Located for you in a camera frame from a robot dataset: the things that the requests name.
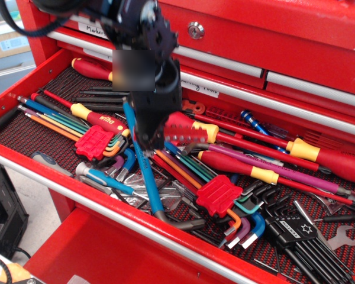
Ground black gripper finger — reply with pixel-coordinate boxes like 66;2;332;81
135;122;165;154

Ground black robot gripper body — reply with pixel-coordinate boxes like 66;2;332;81
131;59;182;139

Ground red bit holder strip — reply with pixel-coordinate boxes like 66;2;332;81
164;112;208;143

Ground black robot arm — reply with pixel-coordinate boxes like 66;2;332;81
0;1;182;156

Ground blue holder black hex keys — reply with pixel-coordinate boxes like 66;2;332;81
72;86;130;112

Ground red key holder back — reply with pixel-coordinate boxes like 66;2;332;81
182;99;246;125

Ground long blue hex key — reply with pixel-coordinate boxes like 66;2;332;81
122;98;205;231

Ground large red yellow screwdriver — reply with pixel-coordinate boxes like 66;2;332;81
166;112;331;174

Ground white drawer label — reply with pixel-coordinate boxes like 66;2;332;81
180;79;220;98

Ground coloured hex key set left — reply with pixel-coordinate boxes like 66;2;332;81
17;96;130;167

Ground coloured hex key set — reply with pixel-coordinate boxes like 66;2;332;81
17;96;130;167
153;150;265;249

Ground wiha red yellow screwdriver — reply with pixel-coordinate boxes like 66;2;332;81
43;91;128;134

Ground blue grey precision screwdriver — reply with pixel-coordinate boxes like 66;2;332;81
76;162;149;201

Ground red yellow screwdriver lower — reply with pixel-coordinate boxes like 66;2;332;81
198;151;355;209

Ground red yellow screwdriver back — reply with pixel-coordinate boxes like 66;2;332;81
71;57;112;82

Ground silver drawer lock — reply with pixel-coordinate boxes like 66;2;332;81
188;21;205;40

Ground coloured hex key set centre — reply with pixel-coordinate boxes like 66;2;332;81
153;150;265;249

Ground blue metal pen tool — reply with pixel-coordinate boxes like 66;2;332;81
240;109;289;154

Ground red tool chest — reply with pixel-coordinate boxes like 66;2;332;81
0;0;355;284

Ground black red drawer liner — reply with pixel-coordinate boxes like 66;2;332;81
0;67;355;283

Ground long purple hex key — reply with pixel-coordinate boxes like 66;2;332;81
182;143;351;196

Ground black box on floor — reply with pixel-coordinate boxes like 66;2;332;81
0;164;28;259

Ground black tekton torx key set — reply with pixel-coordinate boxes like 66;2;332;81
242;180;355;284

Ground red yellow screwdriver right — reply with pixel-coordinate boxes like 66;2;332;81
192;114;355;185

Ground small silver wrench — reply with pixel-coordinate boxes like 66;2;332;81
328;225;355;250

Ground grey blue handle tool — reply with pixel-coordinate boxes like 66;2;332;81
31;151;73;178

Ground black red handle tool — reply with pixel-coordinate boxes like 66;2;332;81
0;107;18;130

